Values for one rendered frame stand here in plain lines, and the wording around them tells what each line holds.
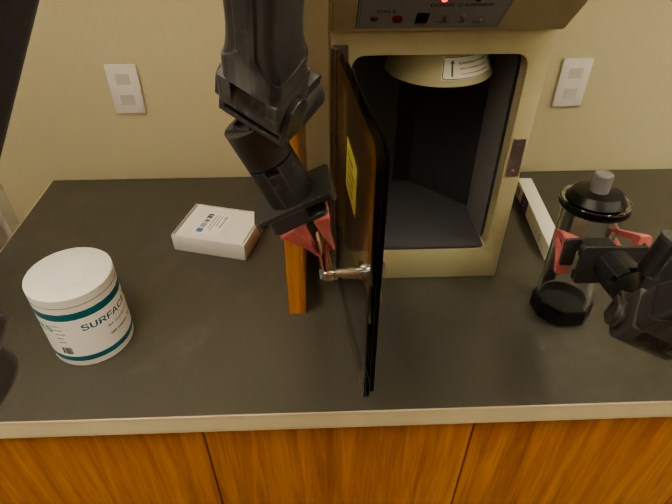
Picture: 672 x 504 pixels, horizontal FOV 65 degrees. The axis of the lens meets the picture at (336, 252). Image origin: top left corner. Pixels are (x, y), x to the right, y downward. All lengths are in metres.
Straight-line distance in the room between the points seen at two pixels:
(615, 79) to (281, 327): 0.98
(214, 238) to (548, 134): 0.87
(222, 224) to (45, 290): 0.39
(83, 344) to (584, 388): 0.79
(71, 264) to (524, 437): 0.80
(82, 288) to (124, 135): 0.62
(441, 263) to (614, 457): 0.47
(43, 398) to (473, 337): 0.70
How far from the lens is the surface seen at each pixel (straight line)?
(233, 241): 1.07
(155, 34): 1.29
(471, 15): 0.76
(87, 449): 1.03
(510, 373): 0.91
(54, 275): 0.91
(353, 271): 0.64
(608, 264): 0.85
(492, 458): 1.05
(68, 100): 1.41
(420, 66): 0.86
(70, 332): 0.91
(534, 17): 0.79
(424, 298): 1.00
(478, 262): 1.04
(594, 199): 0.89
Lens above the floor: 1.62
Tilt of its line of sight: 39 degrees down
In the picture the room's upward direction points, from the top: straight up
